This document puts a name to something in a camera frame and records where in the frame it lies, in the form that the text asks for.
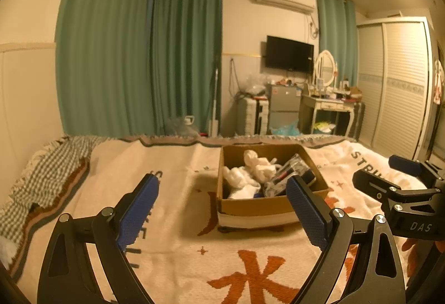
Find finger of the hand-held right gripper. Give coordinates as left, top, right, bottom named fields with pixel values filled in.
left=352, top=170, right=435, bottom=202
left=389, top=155, right=445, bottom=188

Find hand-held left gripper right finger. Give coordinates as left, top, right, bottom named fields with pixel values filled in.
left=286, top=175, right=407, bottom=304

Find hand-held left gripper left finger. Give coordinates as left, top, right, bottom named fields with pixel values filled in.
left=38, top=174, right=160, bottom=304

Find floral tissue pack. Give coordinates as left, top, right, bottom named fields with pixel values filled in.
left=264, top=153, right=315, bottom=198

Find brown cardboard box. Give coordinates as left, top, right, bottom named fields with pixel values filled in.
left=216, top=143, right=330, bottom=230

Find small white cloth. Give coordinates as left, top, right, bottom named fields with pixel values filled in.
left=228, top=184, right=261, bottom=200

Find white socks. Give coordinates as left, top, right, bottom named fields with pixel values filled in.
left=222, top=165, right=259, bottom=190
left=243, top=150, right=279, bottom=183

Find person's right hand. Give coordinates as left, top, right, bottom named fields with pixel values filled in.
left=401, top=236, right=439, bottom=278

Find cream printed blanket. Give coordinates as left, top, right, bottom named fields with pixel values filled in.
left=0, top=134, right=445, bottom=304

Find dark suitcase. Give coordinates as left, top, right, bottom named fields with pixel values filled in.
left=353, top=103, right=365, bottom=139

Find white louvred wardrobe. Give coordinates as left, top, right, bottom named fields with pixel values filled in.
left=356, top=16, right=437, bottom=160

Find yellow green bag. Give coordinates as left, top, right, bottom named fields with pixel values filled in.
left=313, top=121, right=336, bottom=134

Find blue plastic bag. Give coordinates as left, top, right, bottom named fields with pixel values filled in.
left=270, top=120, right=300, bottom=136

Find hanging pale garment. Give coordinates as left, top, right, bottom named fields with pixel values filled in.
left=433, top=59, right=445, bottom=105

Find white dressing table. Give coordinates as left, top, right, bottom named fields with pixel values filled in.
left=300, top=94, right=359, bottom=138

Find clear water jug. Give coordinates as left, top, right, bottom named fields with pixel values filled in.
left=165, top=115, right=199, bottom=136

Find green checked bedsheet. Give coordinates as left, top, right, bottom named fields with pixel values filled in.
left=0, top=135, right=108, bottom=238

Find white suitcase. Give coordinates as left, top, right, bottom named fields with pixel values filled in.
left=241, top=97, right=270, bottom=136

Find small silver fridge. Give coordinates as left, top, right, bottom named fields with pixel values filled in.
left=266, top=83, right=302, bottom=136

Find white mop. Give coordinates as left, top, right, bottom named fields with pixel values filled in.
left=209, top=59, right=221, bottom=138

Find white oval mirror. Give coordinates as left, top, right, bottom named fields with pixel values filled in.
left=314, top=50, right=337, bottom=87

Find white fluffy cloth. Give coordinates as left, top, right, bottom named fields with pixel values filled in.
left=0, top=235, right=18, bottom=266

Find clear plastic bag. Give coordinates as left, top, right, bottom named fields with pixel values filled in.
left=241, top=74, right=266, bottom=96

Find narrow green curtain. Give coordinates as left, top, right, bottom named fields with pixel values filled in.
left=316, top=0, right=359, bottom=86

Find wide green curtain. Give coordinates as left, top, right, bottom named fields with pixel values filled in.
left=56, top=0, right=155, bottom=136

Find hanging black cables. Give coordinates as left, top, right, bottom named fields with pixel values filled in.
left=228, top=59, right=244, bottom=99

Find black wall television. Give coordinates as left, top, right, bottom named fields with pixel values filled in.
left=266, top=35, right=314, bottom=74

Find air conditioner power cable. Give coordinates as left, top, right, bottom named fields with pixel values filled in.
left=308, top=14, right=320, bottom=39

